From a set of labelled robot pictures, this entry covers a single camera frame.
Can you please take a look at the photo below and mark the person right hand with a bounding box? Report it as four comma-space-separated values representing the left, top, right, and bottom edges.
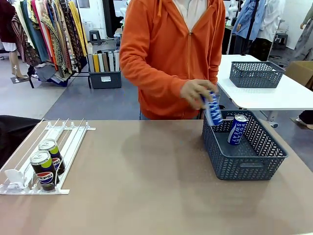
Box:
180, 79, 219, 110

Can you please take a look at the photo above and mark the blue Pocari Sweat can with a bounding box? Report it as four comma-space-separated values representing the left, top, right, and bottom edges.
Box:
227, 114, 248, 146
200, 90, 224, 127

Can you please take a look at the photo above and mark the grey-blue woven plastic basket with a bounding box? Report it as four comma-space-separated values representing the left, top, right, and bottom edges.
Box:
201, 109, 289, 181
229, 61, 286, 89

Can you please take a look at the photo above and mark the black Pepsi can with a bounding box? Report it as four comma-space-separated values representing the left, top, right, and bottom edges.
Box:
29, 150, 60, 192
38, 139, 66, 176

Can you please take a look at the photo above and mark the orange sleeved left forearm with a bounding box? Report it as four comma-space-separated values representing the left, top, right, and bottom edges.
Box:
207, 41, 226, 86

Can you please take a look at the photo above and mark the white can dispenser rack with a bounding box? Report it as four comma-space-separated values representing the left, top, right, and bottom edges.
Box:
0, 118, 96, 196

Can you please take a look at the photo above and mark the white dispenser pusher paddle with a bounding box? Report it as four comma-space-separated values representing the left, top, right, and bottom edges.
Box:
4, 168, 25, 189

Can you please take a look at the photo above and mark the person in orange hoodie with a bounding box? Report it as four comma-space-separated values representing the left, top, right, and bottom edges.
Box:
119, 0, 226, 120

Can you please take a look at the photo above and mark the white table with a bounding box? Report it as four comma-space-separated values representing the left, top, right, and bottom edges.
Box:
216, 54, 313, 123

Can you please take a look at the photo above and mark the mannequin in blue shirt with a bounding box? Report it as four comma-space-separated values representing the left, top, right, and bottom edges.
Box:
231, 0, 266, 55

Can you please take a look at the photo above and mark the black stand pole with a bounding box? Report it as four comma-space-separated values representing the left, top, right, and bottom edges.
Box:
241, 0, 260, 56

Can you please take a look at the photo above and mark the grey storage crate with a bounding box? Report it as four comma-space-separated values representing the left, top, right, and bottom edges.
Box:
88, 70, 122, 89

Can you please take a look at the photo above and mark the brown fabric roll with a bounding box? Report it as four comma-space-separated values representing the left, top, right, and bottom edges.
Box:
102, 52, 110, 72

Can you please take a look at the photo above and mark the grey plastic stool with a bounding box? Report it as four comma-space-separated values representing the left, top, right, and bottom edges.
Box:
273, 32, 289, 50
89, 29, 102, 46

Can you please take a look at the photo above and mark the mannequin in white coat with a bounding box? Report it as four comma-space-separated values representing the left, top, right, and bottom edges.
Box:
251, 0, 286, 62

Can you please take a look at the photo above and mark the yellow fabric roll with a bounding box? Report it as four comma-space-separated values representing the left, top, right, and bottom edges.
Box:
92, 53, 100, 73

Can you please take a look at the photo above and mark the brown cardboard box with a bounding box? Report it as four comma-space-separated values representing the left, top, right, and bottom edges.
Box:
285, 60, 313, 92

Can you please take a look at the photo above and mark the dark trousered leg with shoe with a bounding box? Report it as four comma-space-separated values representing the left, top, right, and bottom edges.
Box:
295, 110, 313, 130

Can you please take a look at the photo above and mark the mannequin in grey dress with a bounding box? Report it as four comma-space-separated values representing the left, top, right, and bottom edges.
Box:
292, 0, 313, 62

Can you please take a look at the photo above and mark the white box appliance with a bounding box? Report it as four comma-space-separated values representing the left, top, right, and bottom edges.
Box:
82, 21, 95, 37

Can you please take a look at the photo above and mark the clothes rack with garments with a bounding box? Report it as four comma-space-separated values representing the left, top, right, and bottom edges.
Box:
12, 0, 89, 85

